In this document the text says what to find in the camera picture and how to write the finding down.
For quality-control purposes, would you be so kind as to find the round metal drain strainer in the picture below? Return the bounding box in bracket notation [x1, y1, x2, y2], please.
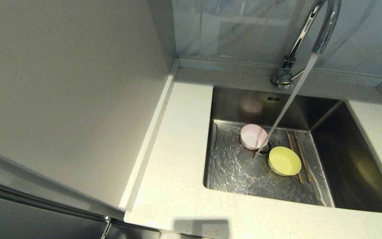
[254, 137, 275, 157]

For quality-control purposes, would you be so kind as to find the metal cabinet handle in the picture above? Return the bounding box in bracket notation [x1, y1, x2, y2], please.
[100, 217, 112, 239]

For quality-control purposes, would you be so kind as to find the yellow plastic bowl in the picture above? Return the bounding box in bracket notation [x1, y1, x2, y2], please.
[268, 146, 302, 177]

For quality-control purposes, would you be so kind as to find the brown wooden chopstick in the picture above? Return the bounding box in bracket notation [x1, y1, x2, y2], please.
[293, 131, 312, 183]
[286, 131, 303, 184]

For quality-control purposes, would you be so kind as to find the dark grey cabinet front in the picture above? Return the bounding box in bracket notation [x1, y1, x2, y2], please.
[0, 143, 161, 239]

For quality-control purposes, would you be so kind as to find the running water stream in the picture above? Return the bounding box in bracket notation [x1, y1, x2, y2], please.
[253, 52, 320, 159]

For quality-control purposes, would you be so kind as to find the stainless steel sink basin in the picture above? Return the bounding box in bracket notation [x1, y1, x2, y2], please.
[203, 85, 382, 214]

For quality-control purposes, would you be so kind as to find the chrome gooseneck faucet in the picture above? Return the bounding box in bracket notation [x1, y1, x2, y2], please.
[270, 0, 342, 90]

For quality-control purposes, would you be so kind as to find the pink plastic bowl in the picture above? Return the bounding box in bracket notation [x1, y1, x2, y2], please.
[240, 124, 269, 150]

